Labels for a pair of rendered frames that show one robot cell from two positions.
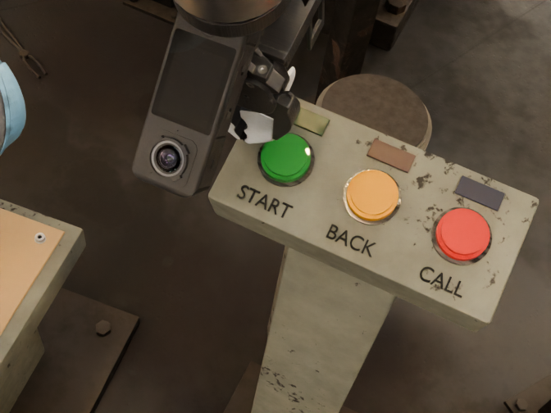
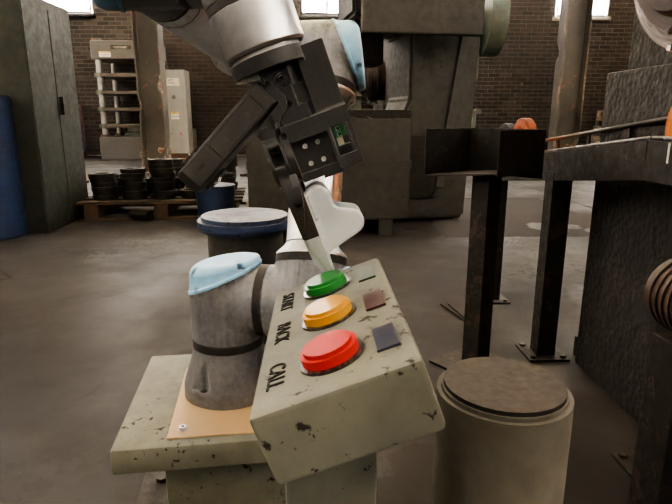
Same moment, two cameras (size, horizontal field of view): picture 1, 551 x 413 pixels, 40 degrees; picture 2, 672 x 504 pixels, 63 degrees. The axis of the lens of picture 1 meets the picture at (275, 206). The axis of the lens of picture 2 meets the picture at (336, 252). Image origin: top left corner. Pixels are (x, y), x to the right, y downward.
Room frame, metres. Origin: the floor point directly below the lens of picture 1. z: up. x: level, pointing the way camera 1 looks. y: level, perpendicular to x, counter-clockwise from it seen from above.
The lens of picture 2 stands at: (0.23, -0.46, 0.75)
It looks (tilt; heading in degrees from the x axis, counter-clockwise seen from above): 14 degrees down; 71
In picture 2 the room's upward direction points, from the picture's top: straight up
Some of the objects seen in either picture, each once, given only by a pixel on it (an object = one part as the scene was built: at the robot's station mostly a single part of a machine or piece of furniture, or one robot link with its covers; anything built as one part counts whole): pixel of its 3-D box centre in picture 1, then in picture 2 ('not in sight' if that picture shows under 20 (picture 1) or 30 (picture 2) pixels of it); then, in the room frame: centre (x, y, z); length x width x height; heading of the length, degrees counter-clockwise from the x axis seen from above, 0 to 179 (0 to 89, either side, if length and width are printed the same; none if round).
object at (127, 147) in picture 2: not in sight; (147, 100); (0.31, 10.52, 1.03); 1.54 x 0.94 x 2.05; 163
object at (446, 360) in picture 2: not in sight; (476, 251); (1.15, 0.91, 0.36); 0.26 x 0.20 x 0.72; 108
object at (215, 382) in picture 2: not in sight; (229, 361); (0.34, 0.41, 0.35); 0.15 x 0.15 x 0.10
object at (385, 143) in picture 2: not in sight; (324, 169); (1.40, 3.20, 0.39); 1.03 x 0.83 x 0.79; 167
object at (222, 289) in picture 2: not in sight; (230, 295); (0.35, 0.40, 0.47); 0.13 x 0.12 x 0.14; 153
